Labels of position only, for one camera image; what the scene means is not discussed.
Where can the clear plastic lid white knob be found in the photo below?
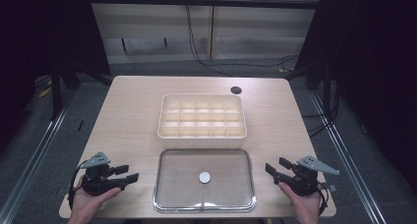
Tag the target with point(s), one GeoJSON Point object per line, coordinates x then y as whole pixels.
{"type": "Point", "coordinates": [183, 184]}

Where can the person's right hand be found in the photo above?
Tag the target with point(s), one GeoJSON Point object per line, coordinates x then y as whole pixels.
{"type": "Point", "coordinates": [306, 207]}

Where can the cream divided storage box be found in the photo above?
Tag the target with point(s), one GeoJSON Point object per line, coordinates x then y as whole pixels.
{"type": "Point", "coordinates": [201, 140]}

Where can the metal floor rail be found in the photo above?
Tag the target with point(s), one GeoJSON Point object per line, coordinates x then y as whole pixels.
{"type": "Point", "coordinates": [344, 145]}
{"type": "Point", "coordinates": [39, 148]}

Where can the black metal stand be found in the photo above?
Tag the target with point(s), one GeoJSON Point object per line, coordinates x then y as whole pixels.
{"type": "Point", "coordinates": [56, 93]}

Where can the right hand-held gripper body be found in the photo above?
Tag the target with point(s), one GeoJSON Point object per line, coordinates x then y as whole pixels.
{"type": "Point", "coordinates": [303, 181]}

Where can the black curtain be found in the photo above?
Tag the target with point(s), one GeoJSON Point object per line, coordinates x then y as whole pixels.
{"type": "Point", "coordinates": [377, 70]}
{"type": "Point", "coordinates": [42, 30]}

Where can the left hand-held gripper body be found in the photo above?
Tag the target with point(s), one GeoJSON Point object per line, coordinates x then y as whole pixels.
{"type": "Point", "coordinates": [98, 179]}

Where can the yellow floor marker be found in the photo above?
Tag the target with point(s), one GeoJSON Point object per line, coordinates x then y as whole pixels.
{"type": "Point", "coordinates": [45, 92]}

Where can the person's left hand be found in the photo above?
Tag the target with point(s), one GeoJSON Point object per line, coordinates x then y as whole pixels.
{"type": "Point", "coordinates": [87, 206]}

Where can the black horizontal metal bar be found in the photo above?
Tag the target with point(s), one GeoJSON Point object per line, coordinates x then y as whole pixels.
{"type": "Point", "coordinates": [147, 1]}

